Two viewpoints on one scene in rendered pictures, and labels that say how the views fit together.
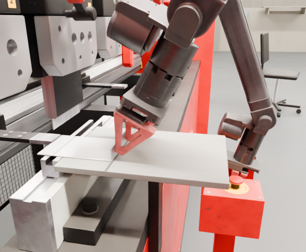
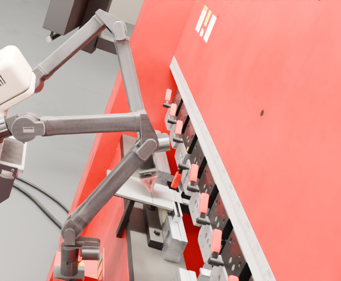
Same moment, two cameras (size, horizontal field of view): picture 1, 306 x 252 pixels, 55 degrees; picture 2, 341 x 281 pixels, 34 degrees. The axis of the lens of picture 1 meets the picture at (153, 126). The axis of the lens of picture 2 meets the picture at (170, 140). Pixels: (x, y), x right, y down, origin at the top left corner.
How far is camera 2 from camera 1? 2.51 m
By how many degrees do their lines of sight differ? 133
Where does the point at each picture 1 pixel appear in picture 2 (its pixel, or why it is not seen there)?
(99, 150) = (158, 190)
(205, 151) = not seen: hidden behind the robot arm
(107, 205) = (146, 207)
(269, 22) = not seen: outside the picture
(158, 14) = not seen: hidden behind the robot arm
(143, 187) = (136, 226)
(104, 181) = (156, 219)
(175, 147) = (128, 187)
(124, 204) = (141, 219)
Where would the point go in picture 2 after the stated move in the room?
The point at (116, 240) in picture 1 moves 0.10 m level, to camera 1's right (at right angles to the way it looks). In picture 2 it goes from (136, 206) to (113, 202)
